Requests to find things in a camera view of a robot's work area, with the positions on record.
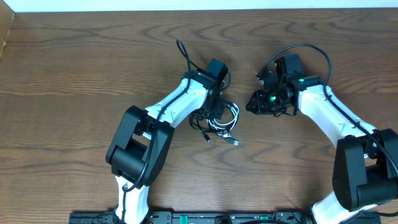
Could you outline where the black usb cable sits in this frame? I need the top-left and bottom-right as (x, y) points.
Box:
(188, 104), (240, 146)

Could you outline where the white usb cable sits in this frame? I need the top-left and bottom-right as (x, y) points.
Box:
(207, 102), (240, 139)

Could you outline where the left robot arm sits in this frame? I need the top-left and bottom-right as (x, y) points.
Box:
(105, 58), (228, 223)

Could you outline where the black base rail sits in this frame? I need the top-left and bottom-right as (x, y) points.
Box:
(68, 210), (312, 224)

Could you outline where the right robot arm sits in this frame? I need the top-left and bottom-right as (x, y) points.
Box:
(246, 54), (397, 223)

